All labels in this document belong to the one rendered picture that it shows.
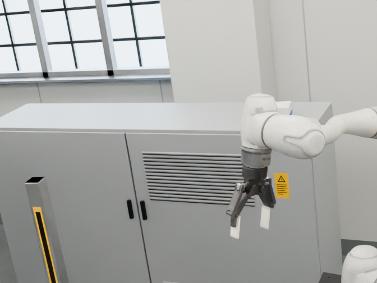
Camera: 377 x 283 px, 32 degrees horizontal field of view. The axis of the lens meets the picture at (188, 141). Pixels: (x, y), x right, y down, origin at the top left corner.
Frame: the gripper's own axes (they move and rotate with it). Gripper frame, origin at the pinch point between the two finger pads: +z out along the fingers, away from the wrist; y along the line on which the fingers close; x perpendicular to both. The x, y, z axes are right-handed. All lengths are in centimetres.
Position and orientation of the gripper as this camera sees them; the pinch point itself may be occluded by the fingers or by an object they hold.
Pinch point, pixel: (249, 229)
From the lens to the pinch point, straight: 204.5
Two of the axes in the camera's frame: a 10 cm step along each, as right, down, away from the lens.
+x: -6.8, -2.1, 7.0
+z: -0.6, 9.7, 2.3
